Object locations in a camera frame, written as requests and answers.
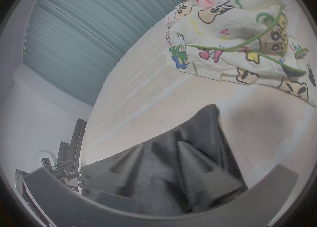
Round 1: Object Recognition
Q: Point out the black T-shirt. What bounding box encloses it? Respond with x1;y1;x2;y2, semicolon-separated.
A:
79;104;248;218

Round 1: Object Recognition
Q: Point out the blue-green curtain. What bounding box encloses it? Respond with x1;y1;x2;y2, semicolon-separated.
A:
40;0;191;55
22;0;124;107

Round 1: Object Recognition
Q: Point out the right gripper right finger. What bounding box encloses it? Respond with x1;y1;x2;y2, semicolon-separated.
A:
176;141;248;200

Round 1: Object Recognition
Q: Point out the bed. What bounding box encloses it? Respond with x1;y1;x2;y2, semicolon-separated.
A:
79;0;317;197

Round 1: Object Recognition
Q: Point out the white printed pyjama top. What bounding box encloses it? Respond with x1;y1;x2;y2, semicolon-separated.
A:
165;0;317;109

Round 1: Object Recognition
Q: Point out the black chest of drawers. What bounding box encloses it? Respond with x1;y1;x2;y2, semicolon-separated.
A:
58;118;88;189

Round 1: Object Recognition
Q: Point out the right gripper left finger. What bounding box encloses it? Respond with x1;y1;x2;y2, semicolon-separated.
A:
87;145;146;202

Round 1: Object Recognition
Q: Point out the white ring light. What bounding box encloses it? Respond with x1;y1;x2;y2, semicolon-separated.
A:
35;150;56;169

